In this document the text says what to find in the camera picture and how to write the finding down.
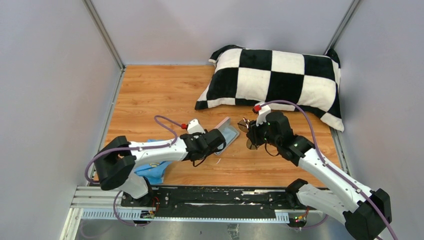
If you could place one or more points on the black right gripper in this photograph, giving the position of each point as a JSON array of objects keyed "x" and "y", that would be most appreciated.
[{"x": 253, "y": 133}]

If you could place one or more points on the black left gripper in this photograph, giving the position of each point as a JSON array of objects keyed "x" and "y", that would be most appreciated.
[{"x": 199, "y": 134}]

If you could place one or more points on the dark aviator sunglasses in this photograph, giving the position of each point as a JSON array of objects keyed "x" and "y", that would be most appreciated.
[{"x": 243, "y": 125}]

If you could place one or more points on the light blue cleaning cloth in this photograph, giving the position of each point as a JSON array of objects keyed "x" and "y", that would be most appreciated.
[{"x": 230, "y": 134}]

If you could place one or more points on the pink glasses case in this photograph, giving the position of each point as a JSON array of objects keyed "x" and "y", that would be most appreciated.
[{"x": 221, "y": 126}]

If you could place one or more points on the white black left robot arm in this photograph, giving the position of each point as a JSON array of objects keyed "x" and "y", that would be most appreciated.
[{"x": 116, "y": 163}]

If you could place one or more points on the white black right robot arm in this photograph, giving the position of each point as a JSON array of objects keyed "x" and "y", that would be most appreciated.
[{"x": 318, "y": 165}]

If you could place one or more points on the blue patterned pouch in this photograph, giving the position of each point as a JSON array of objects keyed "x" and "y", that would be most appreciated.
[{"x": 154, "y": 172}]

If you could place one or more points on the black white checkered pillow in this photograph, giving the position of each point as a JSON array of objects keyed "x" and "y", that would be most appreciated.
[{"x": 287, "y": 81}]

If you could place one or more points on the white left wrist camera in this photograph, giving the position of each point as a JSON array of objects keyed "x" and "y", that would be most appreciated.
[{"x": 194, "y": 126}]

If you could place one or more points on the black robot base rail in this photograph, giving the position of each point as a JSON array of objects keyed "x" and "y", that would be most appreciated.
[{"x": 217, "y": 204}]

